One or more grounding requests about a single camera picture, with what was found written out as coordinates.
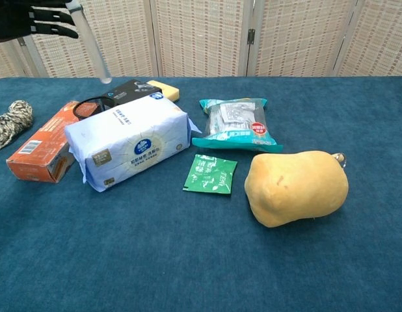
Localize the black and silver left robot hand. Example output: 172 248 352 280
0 0 80 44

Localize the clear plastic test tube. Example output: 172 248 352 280
64 0 114 85

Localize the orange cardboard box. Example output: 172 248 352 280
5 100 81 185

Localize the black printed box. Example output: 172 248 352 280
100 78 163 109

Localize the yellow sponge block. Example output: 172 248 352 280
146 79 181 103

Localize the white tissue pack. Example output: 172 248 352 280
64 91 202 194

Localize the woven folding screen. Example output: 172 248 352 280
0 0 402 82

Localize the teal snack bag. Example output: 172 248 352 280
191 97 284 154

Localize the green tea sachet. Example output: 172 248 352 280
182 153 239 196

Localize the blue table cloth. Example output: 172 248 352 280
0 75 402 312

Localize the yellow plush pouch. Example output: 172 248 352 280
243 149 349 229

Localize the black ring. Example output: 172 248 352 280
72 95 107 120

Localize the beige braided rope bundle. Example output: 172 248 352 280
0 99 34 152

